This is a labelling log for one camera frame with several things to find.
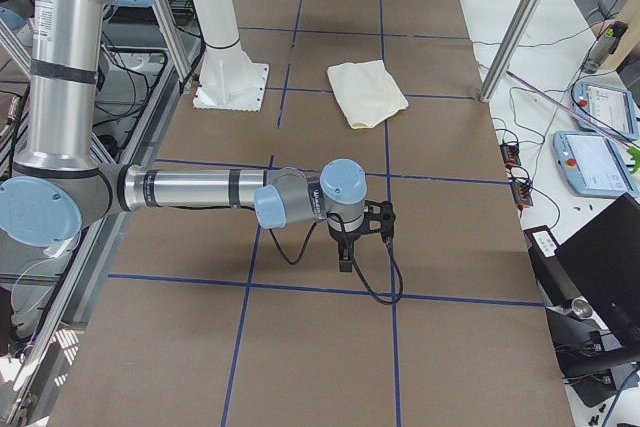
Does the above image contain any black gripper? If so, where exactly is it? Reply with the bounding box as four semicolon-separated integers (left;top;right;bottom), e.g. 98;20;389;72
329;227;364;272

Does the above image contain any cream long-sleeve shirt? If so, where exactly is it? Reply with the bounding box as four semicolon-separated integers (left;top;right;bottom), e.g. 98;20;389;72
327;60;409;129

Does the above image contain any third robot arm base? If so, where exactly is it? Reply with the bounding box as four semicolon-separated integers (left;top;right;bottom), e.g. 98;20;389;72
1;0;35;31

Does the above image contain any orange black adapter box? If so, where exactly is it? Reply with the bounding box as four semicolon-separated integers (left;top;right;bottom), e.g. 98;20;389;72
500;142;521;168
510;178;534;210

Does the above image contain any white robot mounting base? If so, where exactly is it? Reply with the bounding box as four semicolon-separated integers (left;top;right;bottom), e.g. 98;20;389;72
193;0;269;112

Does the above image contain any silver metal cup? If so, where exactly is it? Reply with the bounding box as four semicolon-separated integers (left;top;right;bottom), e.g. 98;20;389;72
569;297;594;321

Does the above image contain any reacher grabber stick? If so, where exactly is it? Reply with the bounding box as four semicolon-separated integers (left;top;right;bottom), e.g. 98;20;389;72
505;70;639;174

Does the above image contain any black laptop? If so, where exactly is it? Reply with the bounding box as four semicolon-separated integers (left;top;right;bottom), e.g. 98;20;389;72
556;193;639;345

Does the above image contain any near blue teach pendant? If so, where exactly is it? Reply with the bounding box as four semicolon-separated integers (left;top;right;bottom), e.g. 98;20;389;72
553;131;639;198

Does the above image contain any blue teach pendant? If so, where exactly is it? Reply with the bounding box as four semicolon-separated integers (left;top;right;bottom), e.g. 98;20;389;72
571;81;639;141
553;131;639;198

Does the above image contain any black monitor stand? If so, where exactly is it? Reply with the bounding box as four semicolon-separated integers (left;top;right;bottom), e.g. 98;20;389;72
524;226;639;407

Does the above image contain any far blue teach pendant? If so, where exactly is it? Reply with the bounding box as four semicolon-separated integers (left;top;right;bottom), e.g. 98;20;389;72
571;81;639;141

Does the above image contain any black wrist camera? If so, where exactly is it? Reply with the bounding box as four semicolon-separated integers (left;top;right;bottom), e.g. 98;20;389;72
362;200;396;244

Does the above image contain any aluminium frame rail structure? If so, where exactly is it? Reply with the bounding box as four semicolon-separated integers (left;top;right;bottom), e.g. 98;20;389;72
0;0;206;427

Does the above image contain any aluminium frame post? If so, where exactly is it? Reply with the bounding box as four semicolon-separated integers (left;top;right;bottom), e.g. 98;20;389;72
479;0;541;103

